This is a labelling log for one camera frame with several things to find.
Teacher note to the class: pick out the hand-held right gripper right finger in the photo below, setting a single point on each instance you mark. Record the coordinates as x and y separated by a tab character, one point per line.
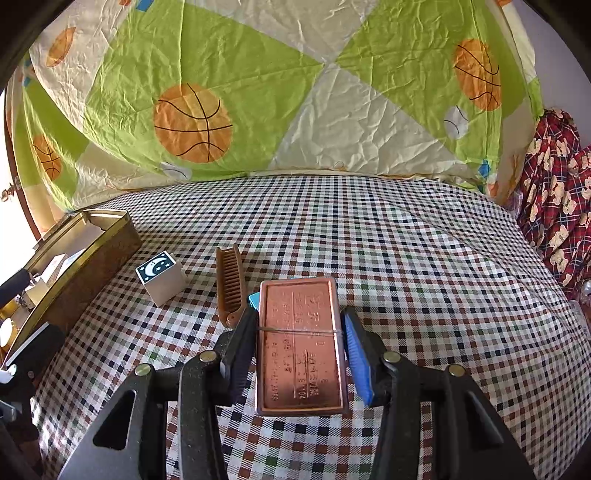
360	360

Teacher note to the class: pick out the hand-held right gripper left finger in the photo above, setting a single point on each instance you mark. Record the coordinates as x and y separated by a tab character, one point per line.
240	355

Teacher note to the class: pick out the gold metal tin box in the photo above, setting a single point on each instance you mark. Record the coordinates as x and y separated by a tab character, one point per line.
92	272

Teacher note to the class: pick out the copper metal case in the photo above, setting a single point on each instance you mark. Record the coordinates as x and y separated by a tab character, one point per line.
300	350

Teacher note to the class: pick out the checkered tablecloth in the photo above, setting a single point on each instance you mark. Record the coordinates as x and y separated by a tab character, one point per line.
415	258

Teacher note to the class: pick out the basketball print quilt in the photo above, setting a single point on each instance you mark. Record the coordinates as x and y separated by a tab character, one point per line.
277	92

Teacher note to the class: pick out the brown folding comb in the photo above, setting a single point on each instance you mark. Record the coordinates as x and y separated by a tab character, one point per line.
231	281

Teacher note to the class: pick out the white and orange small box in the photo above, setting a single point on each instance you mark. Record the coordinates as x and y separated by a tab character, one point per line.
55	266

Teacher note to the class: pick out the moon print white cube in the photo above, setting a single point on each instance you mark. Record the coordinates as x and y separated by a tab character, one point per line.
161	281

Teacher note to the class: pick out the red plaid bear cloth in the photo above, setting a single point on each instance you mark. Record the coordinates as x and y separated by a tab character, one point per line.
558	184

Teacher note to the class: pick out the teal plastic block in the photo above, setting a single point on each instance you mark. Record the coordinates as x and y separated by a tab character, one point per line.
254	302

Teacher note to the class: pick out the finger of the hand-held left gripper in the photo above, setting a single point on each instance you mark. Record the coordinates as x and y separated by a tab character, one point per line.
14	286

